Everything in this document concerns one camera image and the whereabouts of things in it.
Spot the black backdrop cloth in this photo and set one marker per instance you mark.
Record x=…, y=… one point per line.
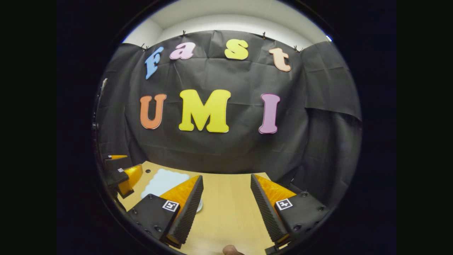
x=226, y=148

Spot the light blue suitcase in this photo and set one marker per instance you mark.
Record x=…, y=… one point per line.
x=162, y=182

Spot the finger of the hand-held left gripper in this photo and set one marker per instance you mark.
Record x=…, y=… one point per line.
x=129, y=179
x=115, y=161

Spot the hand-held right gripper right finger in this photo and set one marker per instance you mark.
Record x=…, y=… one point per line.
x=265, y=209

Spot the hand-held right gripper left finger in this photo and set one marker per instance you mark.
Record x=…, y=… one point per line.
x=187, y=212

